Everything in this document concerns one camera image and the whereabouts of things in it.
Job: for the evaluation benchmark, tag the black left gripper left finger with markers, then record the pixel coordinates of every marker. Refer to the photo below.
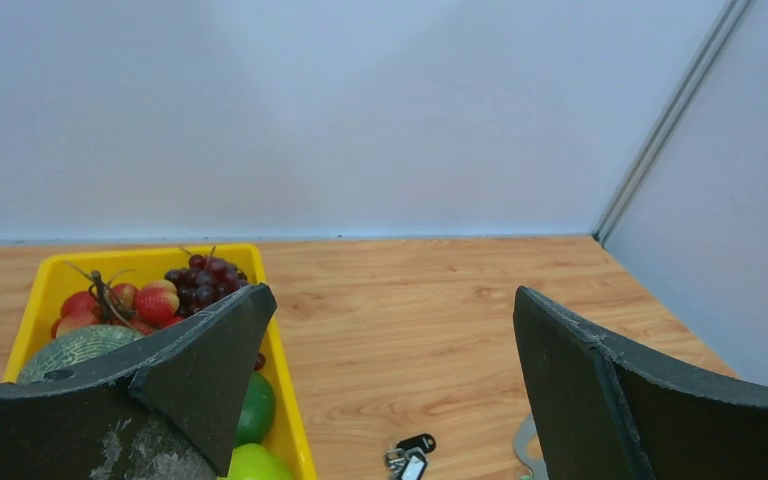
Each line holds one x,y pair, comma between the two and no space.
163,407

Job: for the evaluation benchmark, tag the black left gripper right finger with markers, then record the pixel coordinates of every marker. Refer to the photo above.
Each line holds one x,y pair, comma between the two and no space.
608,407

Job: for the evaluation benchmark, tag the black key tag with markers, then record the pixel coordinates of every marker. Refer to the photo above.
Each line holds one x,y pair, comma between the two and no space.
408,458

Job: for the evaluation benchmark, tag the dark green lime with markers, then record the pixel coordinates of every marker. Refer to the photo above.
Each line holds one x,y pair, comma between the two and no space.
258,412

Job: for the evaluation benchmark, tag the light green pear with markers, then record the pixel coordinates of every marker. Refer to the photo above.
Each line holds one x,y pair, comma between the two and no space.
254,462

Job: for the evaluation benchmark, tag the red peach cluster with stem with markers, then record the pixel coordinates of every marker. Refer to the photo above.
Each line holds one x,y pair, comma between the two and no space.
104,301

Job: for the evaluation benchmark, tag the green netted melon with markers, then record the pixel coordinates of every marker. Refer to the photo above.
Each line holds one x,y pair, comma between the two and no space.
75,347

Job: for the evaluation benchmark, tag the dark red grape bunch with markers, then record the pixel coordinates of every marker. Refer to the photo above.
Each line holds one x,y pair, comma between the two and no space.
204,279

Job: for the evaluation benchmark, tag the yellow plastic tray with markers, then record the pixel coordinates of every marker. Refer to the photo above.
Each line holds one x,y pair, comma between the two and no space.
56,279

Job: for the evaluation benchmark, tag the aluminium frame post right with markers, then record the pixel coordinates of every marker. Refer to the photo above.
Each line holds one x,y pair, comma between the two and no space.
702,63

